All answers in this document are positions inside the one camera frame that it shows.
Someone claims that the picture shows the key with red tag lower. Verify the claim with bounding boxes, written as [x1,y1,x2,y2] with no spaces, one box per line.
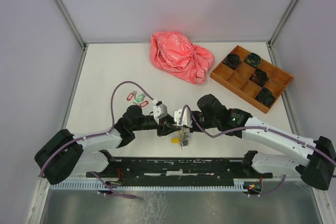
[132,101,149,108]

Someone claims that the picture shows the white cable duct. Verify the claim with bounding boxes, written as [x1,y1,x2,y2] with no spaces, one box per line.
[49,179,248,192]

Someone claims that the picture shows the wooden compartment tray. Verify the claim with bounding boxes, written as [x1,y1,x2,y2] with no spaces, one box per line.
[210,45,293,114]

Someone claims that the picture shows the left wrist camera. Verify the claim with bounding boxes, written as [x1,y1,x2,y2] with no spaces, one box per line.
[152,99,168,120]

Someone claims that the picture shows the pink crumpled cloth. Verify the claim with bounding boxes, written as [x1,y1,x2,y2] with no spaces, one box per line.
[150,31,215,84]

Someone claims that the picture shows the black roll middle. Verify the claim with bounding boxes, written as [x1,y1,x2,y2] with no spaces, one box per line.
[249,68,269,87]

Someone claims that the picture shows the black roll top left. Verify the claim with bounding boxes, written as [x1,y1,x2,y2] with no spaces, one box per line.
[223,54,241,70]

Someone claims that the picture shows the metal keyring with keys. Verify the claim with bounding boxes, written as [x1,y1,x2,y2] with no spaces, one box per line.
[171,127,191,151]

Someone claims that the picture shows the black roll top right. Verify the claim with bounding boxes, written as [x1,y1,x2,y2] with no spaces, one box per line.
[244,52,262,68]

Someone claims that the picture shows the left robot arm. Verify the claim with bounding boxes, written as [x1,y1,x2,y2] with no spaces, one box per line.
[34,105,181,185]

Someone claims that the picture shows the key with green tag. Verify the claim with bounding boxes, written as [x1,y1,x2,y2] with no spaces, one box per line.
[136,93,146,103]

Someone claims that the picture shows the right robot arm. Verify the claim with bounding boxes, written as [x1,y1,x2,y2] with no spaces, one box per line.
[189,94,335,190]

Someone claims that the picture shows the black roll bottom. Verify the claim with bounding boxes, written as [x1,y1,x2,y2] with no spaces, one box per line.
[255,87,276,108]

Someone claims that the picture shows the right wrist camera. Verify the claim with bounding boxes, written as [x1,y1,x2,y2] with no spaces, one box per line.
[173,109,192,128]

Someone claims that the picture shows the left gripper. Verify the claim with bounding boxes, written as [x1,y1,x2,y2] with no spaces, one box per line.
[132,113,181,137]

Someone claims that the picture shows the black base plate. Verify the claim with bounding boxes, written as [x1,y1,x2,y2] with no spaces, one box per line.
[98,157,272,186]

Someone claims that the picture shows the black roll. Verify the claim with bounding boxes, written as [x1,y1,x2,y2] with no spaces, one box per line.
[255,87,276,108]
[244,52,262,68]
[223,54,241,70]
[249,68,269,87]

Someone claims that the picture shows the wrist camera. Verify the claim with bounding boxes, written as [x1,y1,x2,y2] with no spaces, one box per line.
[152,99,168,120]
[173,109,192,128]

